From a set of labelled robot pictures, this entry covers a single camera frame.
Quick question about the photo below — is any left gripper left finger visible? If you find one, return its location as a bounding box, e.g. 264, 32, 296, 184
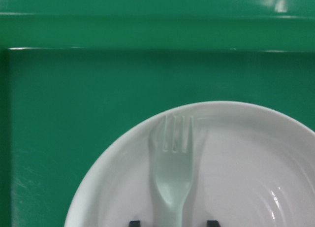
128, 220, 141, 227

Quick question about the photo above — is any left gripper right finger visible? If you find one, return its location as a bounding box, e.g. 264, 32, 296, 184
206, 220, 220, 227

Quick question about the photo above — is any pale green plastic fork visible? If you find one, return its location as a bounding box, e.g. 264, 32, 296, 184
152, 115, 194, 227

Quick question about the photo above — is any white round plate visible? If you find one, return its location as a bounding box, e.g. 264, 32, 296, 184
65, 101, 315, 227

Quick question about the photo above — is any green plastic tray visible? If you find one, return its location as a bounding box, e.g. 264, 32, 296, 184
0, 0, 315, 227

